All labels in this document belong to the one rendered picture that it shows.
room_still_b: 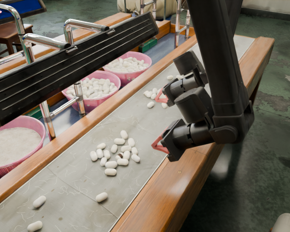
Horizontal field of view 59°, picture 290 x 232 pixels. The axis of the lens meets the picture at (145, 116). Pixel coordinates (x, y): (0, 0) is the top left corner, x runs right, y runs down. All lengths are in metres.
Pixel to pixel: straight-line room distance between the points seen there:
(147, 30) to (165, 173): 0.46
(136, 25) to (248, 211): 1.27
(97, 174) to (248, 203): 1.14
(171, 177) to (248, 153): 1.35
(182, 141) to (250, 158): 1.44
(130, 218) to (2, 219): 0.33
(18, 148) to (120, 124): 0.36
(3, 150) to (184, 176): 0.60
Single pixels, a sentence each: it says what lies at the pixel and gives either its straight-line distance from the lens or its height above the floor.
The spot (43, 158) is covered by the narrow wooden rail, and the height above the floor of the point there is 0.76.
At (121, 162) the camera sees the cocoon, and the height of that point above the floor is 0.76.
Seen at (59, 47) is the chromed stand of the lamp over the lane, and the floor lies 1.11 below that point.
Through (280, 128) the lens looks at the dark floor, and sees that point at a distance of 2.40.
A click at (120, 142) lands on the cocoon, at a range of 0.88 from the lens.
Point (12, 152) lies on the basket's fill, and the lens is 0.98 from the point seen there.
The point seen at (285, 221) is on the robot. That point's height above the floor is 0.27.
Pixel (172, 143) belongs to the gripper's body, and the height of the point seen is 0.92.
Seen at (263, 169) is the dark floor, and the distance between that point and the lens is 1.98.
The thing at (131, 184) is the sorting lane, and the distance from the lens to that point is 0.77.
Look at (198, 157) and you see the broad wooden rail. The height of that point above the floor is 0.76.
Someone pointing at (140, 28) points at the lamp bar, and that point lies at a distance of 0.86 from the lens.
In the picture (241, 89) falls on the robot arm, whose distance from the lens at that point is 0.52.
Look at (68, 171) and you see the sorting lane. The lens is 0.84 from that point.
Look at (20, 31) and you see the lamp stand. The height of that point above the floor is 1.04.
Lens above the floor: 1.34
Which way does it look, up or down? 36 degrees down
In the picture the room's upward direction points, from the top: straight up
